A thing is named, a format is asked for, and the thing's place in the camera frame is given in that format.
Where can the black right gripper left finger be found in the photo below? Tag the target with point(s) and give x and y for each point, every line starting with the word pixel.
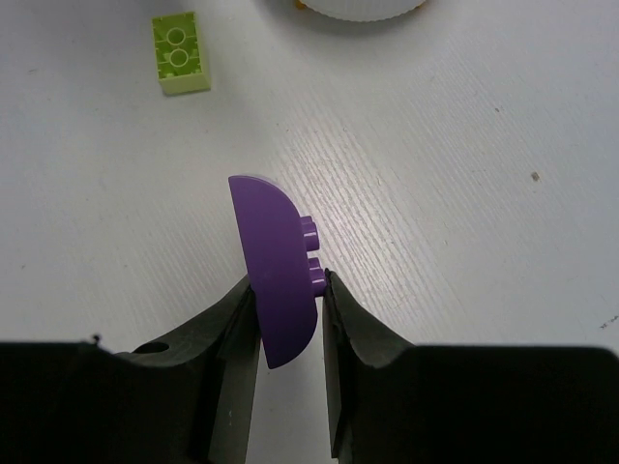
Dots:
pixel 184 397

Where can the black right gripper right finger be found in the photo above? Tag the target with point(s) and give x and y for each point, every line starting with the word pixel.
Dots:
pixel 392 401

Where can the purple half-round lego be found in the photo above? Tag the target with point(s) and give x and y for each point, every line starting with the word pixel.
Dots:
pixel 276 242

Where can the light green upturned lego brick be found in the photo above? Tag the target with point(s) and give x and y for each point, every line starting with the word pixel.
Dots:
pixel 181 54

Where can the white round divided container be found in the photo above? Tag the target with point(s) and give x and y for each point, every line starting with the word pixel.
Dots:
pixel 362 10

